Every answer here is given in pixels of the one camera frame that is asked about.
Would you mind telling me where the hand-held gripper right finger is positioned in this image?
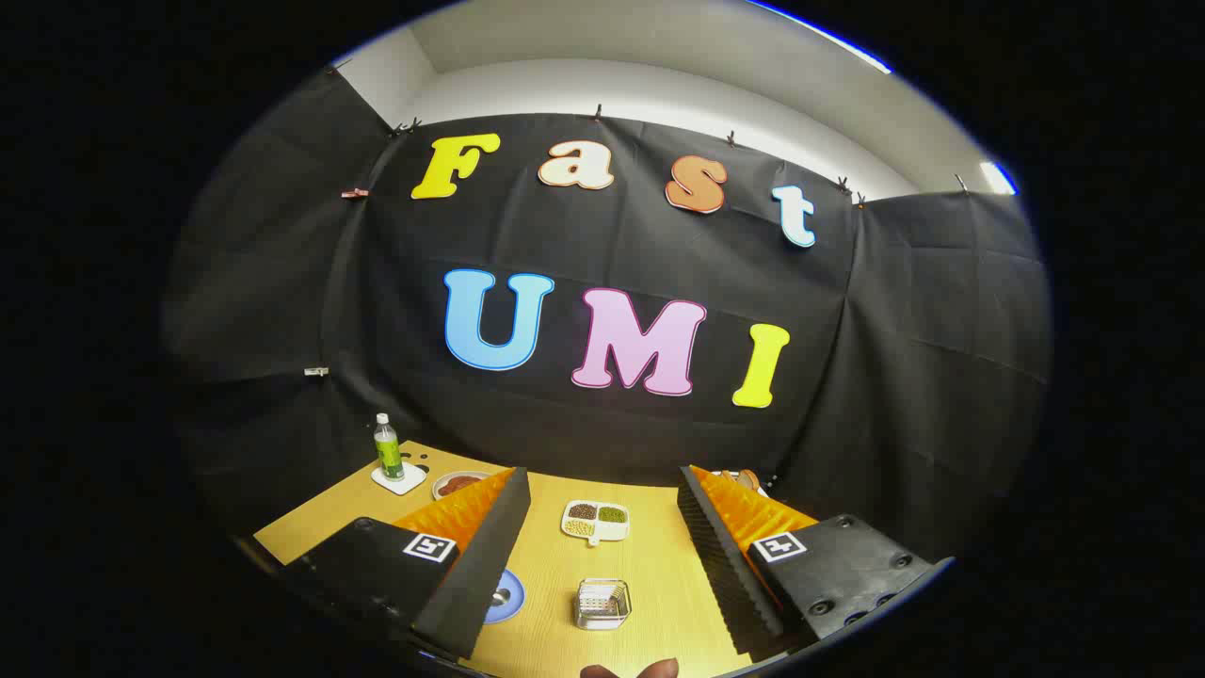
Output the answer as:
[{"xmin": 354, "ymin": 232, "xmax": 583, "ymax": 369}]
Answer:
[{"xmin": 677, "ymin": 464, "xmax": 955, "ymax": 659}]

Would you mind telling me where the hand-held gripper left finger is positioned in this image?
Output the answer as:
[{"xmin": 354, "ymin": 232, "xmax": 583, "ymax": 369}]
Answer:
[{"xmin": 278, "ymin": 466, "xmax": 532, "ymax": 660}]

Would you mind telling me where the blue round plate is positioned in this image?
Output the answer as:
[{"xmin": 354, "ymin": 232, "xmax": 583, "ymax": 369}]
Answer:
[{"xmin": 485, "ymin": 568, "xmax": 526, "ymax": 624}]

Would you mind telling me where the white toaster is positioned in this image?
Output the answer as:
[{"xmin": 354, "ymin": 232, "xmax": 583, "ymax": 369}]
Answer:
[{"xmin": 711, "ymin": 469, "xmax": 771, "ymax": 498}]

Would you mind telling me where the white plate with food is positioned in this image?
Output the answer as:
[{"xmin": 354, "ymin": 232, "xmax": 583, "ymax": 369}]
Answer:
[{"xmin": 432, "ymin": 471, "xmax": 492, "ymax": 501}]

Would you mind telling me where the white square coaster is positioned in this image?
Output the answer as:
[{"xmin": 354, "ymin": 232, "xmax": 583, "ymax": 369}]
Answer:
[{"xmin": 371, "ymin": 461, "xmax": 428, "ymax": 496}]

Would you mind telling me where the white divided tray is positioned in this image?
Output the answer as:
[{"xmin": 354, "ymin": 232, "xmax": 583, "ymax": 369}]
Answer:
[{"xmin": 561, "ymin": 500, "xmax": 631, "ymax": 547}]

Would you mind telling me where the perforated metal basket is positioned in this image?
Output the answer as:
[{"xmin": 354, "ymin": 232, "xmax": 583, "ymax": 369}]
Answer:
[{"xmin": 573, "ymin": 578, "xmax": 633, "ymax": 631}]

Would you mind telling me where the green drink bottle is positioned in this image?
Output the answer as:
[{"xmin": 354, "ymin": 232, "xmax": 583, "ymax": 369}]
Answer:
[{"xmin": 373, "ymin": 412, "xmax": 406, "ymax": 483}]

